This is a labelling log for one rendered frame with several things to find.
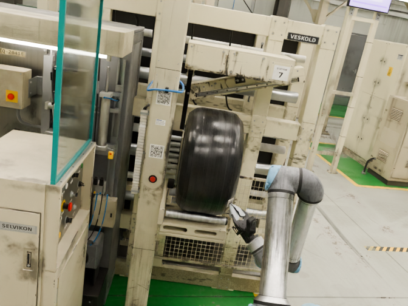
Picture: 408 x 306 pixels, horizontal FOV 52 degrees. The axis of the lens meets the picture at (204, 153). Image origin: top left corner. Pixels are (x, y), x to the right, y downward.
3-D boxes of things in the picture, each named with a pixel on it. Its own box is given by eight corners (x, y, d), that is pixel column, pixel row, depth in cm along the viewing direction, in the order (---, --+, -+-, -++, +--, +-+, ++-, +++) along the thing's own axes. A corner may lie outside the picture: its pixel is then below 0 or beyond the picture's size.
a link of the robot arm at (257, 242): (255, 249, 203) (269, 240, 208) (249, 241, 204) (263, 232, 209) (248, 254, 211) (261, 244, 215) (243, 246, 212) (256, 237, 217)
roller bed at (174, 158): (146, 176, 266) (152, 132, 257) (149, 168, 280) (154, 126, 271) (176, 181, 268) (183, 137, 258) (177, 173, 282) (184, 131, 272)
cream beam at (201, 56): (184, 68, 231) (188, 42, 227) (186, 63, 255) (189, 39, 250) (290, 86, 235) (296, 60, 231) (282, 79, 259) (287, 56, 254)
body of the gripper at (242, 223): (230, 226, 216) (243, 246, 213) (236, 221, 208) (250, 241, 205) (241, 219, 219) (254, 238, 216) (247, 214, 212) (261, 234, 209)
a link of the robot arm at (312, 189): (328, 165, 184) (297, 261, 225) (300, 162, 185) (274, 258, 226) (331, 183, 175) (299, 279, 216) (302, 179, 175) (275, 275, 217)
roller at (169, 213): (163, 212, 222) (164, 206, 226) (163, 218, 225) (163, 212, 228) (227, 221, 224) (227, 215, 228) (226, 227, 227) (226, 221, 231)
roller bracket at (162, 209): (156, 224, 221) (159, 208, 218) (163, 193, 259) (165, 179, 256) (163, 225, 221) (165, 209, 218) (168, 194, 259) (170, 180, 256)
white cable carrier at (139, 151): (130, 193, 228) (141, 109, 213) (132, 189, 233) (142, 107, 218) (139, 194, 229) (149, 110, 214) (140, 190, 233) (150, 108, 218)
